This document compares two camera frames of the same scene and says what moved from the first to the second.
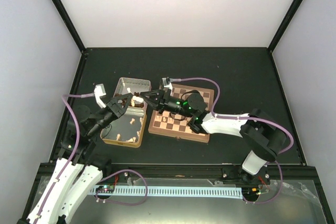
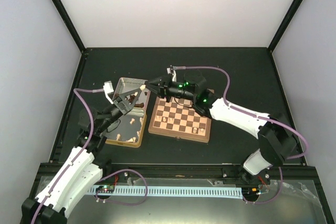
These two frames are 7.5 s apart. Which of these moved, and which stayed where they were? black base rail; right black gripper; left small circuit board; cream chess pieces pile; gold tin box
Moved: right black gripper
Stayed: black base rail; cream chess pieces pile; left small circuit board; gold tin box
